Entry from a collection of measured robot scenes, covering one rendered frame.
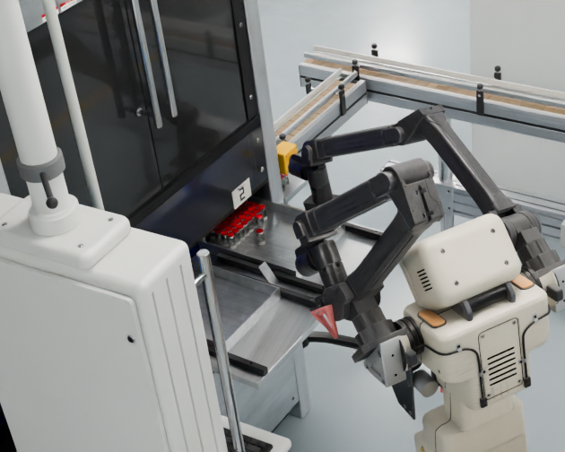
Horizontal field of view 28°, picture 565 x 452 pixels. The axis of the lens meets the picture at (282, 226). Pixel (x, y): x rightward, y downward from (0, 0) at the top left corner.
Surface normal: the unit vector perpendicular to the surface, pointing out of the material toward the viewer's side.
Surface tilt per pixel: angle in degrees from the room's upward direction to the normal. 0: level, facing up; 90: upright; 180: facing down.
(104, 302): 90
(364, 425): 0
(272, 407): 90
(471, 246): 48
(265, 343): 0
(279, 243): 0
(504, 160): 90
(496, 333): 82
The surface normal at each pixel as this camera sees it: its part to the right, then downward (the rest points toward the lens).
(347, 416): -0.11, -0.82
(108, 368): -0.50, 0.54
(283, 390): 0.83, 0.24
